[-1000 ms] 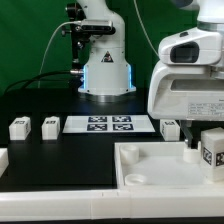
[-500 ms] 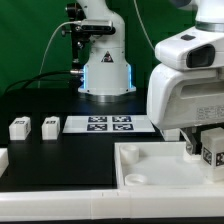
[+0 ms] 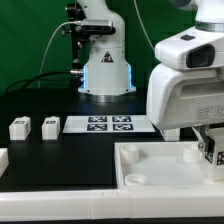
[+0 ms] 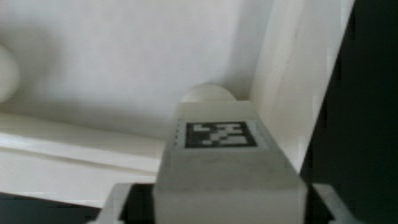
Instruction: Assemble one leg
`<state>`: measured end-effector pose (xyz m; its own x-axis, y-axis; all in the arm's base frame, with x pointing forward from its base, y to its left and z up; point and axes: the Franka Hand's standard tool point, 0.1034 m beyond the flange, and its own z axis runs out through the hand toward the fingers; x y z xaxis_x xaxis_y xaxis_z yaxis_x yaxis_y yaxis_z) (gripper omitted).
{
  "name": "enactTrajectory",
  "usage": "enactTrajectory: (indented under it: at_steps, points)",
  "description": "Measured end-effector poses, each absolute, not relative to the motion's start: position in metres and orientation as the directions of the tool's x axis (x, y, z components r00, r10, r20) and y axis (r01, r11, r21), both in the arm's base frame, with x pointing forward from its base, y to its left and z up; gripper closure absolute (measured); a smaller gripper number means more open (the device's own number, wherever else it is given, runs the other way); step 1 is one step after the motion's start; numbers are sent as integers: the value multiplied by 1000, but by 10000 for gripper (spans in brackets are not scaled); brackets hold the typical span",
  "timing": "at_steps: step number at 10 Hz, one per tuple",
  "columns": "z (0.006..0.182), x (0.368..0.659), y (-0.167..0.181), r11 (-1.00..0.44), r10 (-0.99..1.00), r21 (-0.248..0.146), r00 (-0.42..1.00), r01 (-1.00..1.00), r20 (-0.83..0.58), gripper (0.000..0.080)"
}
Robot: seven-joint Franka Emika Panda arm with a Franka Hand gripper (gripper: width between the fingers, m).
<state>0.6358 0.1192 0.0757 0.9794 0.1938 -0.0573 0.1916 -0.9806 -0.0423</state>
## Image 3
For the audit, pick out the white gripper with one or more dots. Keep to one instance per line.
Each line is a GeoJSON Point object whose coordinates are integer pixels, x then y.
{"type": "Point", "coordinates": [178, 99]}

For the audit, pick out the white square tabletop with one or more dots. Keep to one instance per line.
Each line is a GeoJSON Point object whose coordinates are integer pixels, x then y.
{"type": "Point", "coordinates": [160, 165]}

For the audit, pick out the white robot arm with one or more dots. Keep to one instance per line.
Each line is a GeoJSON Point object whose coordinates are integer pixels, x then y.
{"type": "Point", "coordinates": [201, 47]}

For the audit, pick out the white front fence bar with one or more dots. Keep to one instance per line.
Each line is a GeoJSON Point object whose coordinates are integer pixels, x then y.
{"type": "Point", "coordinates": [112, 204]}

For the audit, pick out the white fence bar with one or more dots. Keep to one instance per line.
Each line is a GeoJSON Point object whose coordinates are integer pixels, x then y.
{"type": "Point", "coordinates": [112, 204]}
{"type": "Point", "coordinates": [4, 162]}

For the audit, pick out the white sheet with markers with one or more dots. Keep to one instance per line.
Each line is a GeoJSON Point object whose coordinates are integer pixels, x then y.
{"type": "Point", "coordinates": [108, 124]}

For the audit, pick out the white left fence bar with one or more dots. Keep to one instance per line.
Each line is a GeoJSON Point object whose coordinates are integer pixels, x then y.
{"type": "Point", "coordinates": [4, 162]}

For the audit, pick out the black camera on stand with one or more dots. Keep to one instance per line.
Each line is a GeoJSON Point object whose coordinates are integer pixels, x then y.
{"type": "Point", "coordinates": [81, 29]}

